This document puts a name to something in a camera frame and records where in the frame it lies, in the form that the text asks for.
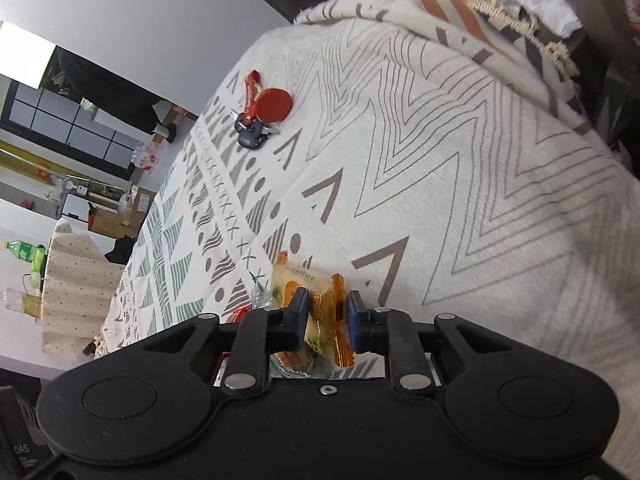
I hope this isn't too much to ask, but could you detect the red snack packet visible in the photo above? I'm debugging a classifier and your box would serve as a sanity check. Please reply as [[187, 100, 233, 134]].
[[227, 306, 252, 323]]

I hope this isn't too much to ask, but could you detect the orange cracker snack pack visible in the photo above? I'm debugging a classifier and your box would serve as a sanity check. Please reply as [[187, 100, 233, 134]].
[[271, 252, 355, 377]]

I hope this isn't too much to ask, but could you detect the green-edged biscuit snack pack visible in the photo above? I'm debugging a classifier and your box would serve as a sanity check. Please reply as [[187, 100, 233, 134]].
[[250, 273, 280, 311]]

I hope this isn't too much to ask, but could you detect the cardboard box on floor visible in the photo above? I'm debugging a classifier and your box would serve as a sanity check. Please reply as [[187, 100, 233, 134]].
[[88, 185, 155, 240]]

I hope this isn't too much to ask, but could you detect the patterned white bed blanket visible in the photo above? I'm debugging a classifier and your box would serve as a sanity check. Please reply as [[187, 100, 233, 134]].
[[96, 0, 639, 479]]

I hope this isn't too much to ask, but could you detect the dotted cream tablecloth table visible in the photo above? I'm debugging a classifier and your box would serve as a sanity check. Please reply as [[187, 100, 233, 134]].
[[40, 220, 124, 362]]

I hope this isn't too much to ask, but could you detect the red white plastic bag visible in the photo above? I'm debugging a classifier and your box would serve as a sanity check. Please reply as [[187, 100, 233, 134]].
[[131, 141, 162, 171]]

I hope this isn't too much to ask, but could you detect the green soda bottle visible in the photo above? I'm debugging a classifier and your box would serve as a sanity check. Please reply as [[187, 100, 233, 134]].
[[1, 240, 47, 278]]

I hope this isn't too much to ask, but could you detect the person in black coat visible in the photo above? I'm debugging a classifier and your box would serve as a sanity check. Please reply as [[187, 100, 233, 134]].
[[58, 49, 177, 143]]

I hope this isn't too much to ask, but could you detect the black framed glass door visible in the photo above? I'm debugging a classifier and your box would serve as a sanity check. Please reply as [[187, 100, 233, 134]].
[[1, 79, 139, 180]]

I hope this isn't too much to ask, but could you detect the red round keychain tag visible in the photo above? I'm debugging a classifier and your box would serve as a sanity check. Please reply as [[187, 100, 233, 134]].
[[255, 88, 293, 124]]

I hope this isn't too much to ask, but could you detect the red strip keychain charm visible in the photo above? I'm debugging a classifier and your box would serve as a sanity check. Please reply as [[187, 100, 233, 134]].
[[243, 70, 262, 120]]

